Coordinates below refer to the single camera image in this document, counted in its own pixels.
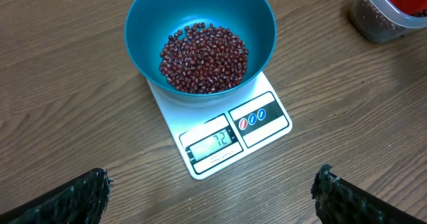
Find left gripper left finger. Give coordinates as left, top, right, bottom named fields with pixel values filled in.
left=1, top=168, right=112, bottom=224

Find white digital kitchen scale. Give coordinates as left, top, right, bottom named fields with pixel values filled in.
left=149, top=73, right=293, bottom=180

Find red beans in bowl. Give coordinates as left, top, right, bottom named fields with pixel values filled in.
left=159, top=22, right=249, bottom=94

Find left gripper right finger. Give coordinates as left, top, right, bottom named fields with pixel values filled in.
left=311, top=164, right=426, bottom=224

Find clear plastic container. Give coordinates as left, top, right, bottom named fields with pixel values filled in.
left=349, top=0, right=427, bottom=45

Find blue bowl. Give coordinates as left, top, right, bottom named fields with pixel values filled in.
left=124, top=0, right=278, bottom=103

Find red adzuki beans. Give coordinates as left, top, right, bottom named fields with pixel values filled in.
left=353, top=0, right=427, bottom=40

